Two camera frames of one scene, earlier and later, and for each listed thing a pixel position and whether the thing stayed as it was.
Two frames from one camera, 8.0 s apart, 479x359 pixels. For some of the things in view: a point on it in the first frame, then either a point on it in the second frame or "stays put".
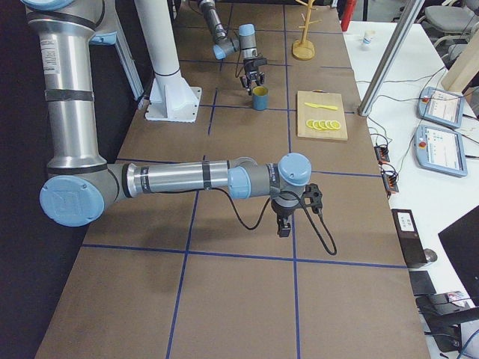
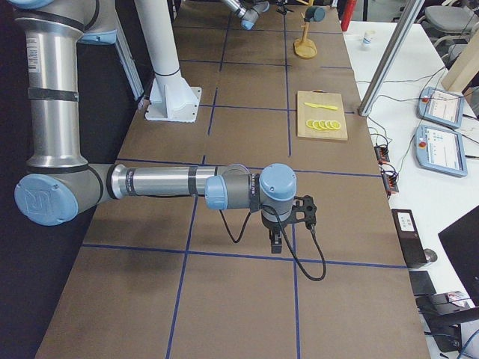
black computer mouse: [430, 255] stays put
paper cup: [367, 40] stays put
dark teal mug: [260, 96] to [314, 13]
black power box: [410, 238] stays put
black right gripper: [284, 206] to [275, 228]
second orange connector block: [390, 178] stays put
